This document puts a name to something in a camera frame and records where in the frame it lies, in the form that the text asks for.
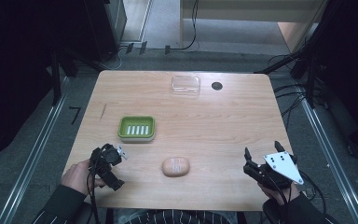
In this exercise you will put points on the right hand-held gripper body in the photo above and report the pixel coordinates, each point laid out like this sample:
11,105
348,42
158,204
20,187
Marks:
279,169

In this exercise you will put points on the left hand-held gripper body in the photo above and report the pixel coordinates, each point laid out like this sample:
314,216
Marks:
108,158

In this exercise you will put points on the green soap dish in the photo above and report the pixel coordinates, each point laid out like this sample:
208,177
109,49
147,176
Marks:
136,129

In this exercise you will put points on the beige soap bar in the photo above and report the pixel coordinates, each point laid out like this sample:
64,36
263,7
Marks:
175,167

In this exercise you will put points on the clear plastic container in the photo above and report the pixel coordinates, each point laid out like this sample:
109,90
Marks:
185,84

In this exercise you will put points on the person's right hand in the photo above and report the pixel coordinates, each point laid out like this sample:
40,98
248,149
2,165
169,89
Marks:
279,194

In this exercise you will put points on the person's left hand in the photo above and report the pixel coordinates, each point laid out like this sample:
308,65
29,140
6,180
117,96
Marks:
77,177

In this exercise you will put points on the black round table grommet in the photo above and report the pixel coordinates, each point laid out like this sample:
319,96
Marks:
217,86

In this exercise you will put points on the person's striped clothing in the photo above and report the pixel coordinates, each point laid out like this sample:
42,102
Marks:
180,217

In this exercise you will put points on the dark curtain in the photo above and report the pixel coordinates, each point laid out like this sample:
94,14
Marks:
15,77
351,71

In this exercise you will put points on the dark cabinet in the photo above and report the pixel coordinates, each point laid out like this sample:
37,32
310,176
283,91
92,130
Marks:
105,28

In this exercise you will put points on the beige furniture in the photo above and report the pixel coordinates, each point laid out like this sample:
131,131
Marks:
248,9

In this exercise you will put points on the metal floor rail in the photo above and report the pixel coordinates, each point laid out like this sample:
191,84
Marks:
34,155
332,161

